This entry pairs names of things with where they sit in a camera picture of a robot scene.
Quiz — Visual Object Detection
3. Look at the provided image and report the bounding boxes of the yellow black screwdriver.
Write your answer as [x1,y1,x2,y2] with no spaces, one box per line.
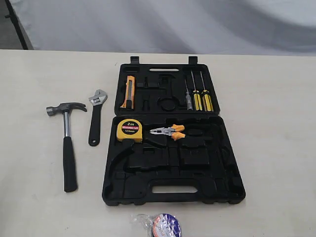
[200,71,213,112]
[191,71,202,111]

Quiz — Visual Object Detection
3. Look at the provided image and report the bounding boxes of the left yellow black screwdriver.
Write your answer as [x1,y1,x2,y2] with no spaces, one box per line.
[191,71,202,111]

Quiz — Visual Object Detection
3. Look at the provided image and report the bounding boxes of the electrical tape roll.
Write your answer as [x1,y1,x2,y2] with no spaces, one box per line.
[132,213,183,237]

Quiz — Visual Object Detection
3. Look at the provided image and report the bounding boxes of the black stand pole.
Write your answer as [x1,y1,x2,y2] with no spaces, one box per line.
[5,0,29,50]

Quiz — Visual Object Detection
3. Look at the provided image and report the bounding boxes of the orange utility knife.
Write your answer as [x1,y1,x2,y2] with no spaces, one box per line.
[120,76,135,110]

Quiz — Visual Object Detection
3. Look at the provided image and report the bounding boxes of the right yellow black screwdriver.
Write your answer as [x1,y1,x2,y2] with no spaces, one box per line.
[200,71,213,112]

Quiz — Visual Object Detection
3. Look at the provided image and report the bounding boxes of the adjustable wrench black handle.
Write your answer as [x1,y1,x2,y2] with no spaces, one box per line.
[88,89,108,147]

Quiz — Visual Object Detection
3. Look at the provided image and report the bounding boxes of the claw hammer black grip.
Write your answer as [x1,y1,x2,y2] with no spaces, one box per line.
[46,102,87,193]

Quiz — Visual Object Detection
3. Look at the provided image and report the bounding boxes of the black plastic tool case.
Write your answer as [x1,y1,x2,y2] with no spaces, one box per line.
[102,56,246,206]

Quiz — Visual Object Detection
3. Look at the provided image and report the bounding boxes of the clear voltage tester screwdriver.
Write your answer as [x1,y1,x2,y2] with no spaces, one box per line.
[184,80,193,110]

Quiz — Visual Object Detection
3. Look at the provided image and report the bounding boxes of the yellow tape measure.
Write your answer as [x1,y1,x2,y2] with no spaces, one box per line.
[117,118,143,143]

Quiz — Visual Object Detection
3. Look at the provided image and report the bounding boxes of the orange handled pliers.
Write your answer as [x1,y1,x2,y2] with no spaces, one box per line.
[150,124,186,141]

